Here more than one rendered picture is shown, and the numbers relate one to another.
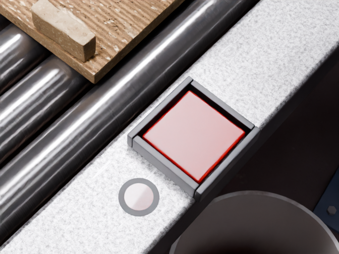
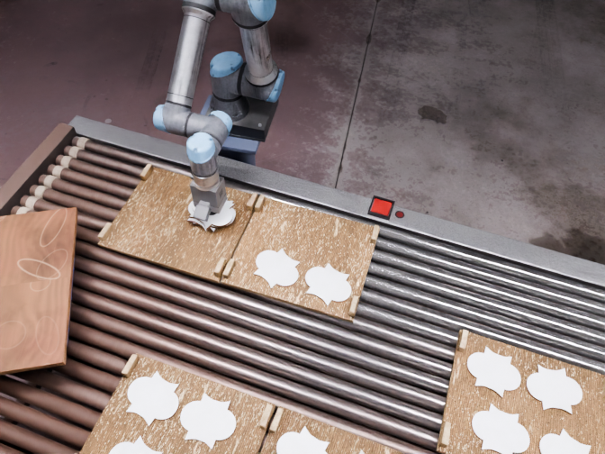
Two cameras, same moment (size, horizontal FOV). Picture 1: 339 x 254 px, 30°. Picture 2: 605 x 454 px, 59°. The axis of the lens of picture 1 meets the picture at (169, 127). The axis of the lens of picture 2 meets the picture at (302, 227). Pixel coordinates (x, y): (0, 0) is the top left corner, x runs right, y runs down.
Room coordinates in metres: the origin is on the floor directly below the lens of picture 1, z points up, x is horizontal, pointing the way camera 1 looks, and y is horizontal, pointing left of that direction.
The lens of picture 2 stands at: (0.81, 0.97, 2.32)
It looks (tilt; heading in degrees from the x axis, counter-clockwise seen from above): 54 degrees down; 253
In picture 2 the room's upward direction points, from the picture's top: 3 degrees clockwise
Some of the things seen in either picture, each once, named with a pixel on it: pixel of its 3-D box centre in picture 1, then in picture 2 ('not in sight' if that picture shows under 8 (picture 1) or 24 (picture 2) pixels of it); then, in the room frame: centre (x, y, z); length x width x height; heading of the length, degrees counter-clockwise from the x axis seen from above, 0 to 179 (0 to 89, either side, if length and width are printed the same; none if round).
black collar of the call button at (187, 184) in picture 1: (193, 136); (381, 207); (0.24, -0.02, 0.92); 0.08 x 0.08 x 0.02; 56
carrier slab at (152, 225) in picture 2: not in sight; (182, 220); (0.89, -0.12, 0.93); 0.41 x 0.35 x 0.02; 147
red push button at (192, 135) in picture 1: (193, 137); (381, 207); (0.24, -0.02, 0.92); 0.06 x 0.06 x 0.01; 56
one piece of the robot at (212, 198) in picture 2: not in sight; (204, 195); (0.81, -0.07, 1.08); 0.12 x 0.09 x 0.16; 58
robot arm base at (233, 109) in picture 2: not in sight; (229, 98); (0.65, -0.60, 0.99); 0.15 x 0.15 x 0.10
